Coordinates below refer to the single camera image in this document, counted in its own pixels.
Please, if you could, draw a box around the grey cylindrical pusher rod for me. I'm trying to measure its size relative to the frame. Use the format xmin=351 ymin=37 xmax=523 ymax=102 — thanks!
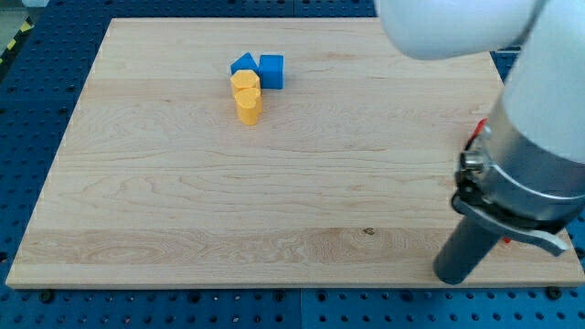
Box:
xmin=432 ymin=216 xmax=501 ymax=285

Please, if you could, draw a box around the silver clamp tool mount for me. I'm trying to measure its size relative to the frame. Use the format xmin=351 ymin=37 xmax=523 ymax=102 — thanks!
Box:
xmin=451 ymin=101 xmax=584 ymax=257

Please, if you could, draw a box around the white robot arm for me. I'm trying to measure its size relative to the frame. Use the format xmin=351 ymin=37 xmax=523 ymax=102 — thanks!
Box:
xmin=376 ymin=0 xmax=584 ymax=284

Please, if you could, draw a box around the yellow hexagon block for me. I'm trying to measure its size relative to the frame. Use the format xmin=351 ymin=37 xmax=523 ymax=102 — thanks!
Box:
xmin=229 ymin=69 xmax=261 ymax=96

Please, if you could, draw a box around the yellow heart block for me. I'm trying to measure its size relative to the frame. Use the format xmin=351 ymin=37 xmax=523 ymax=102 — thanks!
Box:
xmin=234 ymin=88 xmax=262 ymax=126

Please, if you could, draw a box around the blue cube block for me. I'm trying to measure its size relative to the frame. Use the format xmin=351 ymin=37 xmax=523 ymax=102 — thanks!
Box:
xmin=259 ymin=54 xmax=284 ymax=90

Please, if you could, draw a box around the wooden board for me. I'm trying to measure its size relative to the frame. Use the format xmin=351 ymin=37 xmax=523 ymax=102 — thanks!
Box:
xmin=5 ymin=17 xmax=585 ymax=290

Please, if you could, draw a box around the blue triangle block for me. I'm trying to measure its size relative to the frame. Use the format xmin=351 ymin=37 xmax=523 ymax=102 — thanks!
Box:
xmin=230 ymin=52 xmax=259 ymax=75

